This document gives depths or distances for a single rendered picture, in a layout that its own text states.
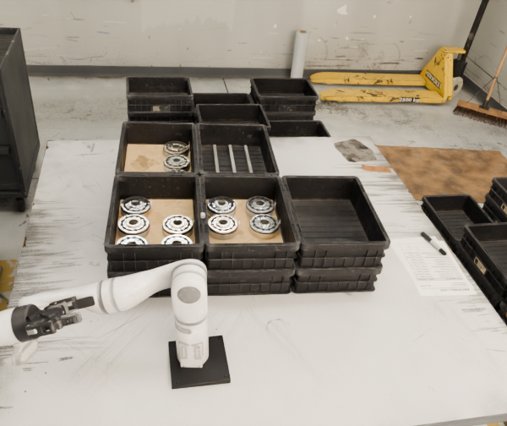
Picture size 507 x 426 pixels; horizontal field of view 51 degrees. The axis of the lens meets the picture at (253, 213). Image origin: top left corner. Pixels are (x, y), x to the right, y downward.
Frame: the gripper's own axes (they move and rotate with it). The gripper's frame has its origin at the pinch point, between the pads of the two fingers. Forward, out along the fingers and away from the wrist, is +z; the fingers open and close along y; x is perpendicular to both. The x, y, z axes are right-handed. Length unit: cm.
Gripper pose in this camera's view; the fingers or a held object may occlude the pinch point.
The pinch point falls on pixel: (84, 308)
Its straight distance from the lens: 117.1
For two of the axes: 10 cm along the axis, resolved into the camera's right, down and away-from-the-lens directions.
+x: 2.4, 9.5, 1.9
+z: 9.7, -2.4, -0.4
